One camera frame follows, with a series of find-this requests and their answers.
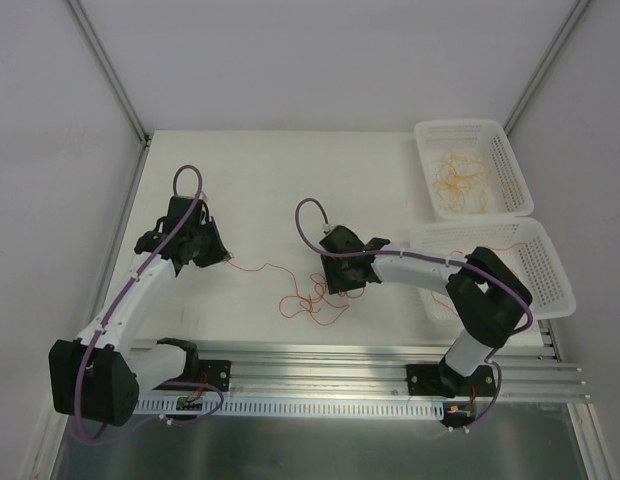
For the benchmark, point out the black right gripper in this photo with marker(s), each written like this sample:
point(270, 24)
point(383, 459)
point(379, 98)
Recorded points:
point(331, 270)

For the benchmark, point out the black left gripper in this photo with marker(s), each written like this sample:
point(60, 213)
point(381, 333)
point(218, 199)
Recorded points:
point(210, 247)

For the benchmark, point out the red orange wire ball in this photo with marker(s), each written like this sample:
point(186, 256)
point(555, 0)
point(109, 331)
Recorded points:
point(316, 303)

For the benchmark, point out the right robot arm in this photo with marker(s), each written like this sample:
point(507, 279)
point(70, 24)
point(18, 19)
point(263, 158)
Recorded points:
point(487, 296)

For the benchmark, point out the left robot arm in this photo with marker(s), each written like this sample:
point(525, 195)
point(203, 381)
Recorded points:
point(93, 376)

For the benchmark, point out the far white plastic basket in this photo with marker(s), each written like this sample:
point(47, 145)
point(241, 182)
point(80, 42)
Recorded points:
point(470, 169)

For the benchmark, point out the white plastic basket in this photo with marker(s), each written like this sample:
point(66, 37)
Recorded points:
point(522, 243)
point(470, 169)

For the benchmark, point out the near white plastic basket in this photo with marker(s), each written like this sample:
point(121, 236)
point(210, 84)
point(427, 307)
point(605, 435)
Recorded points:
point(522, 243)

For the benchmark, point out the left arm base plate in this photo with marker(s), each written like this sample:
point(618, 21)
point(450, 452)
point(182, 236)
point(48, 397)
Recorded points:
point(216, 373)

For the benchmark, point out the aluminium mounting rail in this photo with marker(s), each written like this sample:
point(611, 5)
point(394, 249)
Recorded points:
point(530, 374)

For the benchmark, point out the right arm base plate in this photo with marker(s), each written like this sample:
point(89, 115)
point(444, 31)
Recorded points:
point(429, 379)

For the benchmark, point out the white slotted cable duct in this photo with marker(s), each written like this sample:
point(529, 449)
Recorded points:
point(394, 408)

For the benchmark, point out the left aluminium frame post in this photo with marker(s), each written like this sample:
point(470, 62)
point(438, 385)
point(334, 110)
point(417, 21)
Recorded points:
point(95, 45)

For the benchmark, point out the aluminium frame post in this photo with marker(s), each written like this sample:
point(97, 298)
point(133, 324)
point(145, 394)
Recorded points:
point(558, 43)
point(95, 45)

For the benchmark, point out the right aluminium frame post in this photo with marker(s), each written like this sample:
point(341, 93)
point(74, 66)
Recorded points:
point(558, 43)

